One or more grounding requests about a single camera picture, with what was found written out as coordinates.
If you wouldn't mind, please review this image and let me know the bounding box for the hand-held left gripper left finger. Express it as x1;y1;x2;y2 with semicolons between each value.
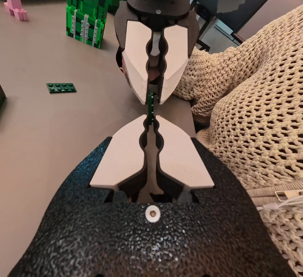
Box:
89;114;148;190

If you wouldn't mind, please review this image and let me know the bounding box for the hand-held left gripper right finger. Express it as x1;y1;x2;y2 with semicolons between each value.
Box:
155;115;215;191

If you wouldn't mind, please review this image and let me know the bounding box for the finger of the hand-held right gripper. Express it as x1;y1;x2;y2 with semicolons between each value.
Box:
159;26;190;105
122;20;153;105

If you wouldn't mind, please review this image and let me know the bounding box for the dark green brick plate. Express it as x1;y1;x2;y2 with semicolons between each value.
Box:
147;91;158;125
46;82;77;94

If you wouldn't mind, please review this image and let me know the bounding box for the small green brick assembly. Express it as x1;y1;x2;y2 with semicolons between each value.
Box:
0;84;6;113

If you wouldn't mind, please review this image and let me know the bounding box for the person's right forearm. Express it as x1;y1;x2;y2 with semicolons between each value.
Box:
173;45;261;119

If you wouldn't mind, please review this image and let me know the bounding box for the person's right hand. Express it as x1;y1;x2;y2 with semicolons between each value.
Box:
118;56;162;93

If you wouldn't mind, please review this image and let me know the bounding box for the tall green blocky brick figure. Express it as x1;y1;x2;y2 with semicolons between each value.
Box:
65;0;116;49

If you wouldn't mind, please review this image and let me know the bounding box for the black metal table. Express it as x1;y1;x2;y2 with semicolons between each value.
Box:
232;0;303;43

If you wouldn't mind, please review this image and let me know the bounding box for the pink brick pig figure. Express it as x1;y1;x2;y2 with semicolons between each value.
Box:
0;0;29;21

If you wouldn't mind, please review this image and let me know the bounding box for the white cord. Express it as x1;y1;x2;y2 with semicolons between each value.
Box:
257;194;303;212

